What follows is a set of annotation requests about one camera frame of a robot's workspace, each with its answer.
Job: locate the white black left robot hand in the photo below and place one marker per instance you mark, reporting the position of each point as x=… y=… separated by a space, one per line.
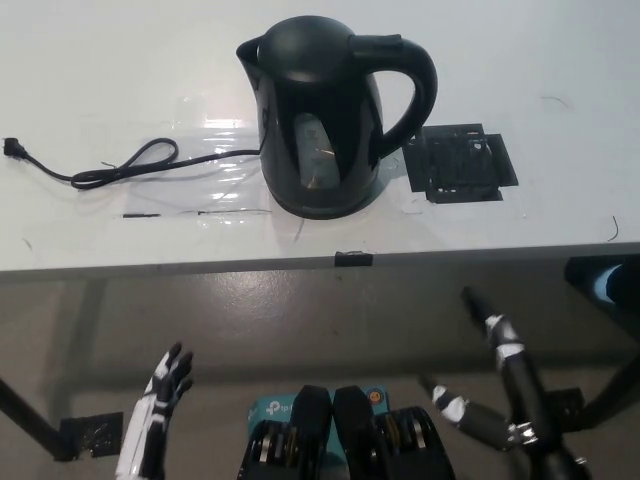
x=150 y=420

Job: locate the black tape square patch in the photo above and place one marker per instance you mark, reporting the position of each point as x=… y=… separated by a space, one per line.
x=460 y=165

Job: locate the small black tape piece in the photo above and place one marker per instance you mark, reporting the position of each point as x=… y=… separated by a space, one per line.
x=352 y=259

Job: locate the black table leg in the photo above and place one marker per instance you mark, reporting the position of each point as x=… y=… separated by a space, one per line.
x=30 y=415
x=612 y=390

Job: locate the black electric kettle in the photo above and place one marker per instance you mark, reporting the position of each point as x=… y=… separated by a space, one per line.
x=320 y=100

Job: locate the clear plastic film sheet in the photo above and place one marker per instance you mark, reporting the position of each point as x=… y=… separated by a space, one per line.
x=210 y=190

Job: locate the thin black tape strip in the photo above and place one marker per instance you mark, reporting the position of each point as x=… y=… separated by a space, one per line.
x=140 y=215

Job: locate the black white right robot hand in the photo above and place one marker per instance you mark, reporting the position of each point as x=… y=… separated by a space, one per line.
x=520 y=385

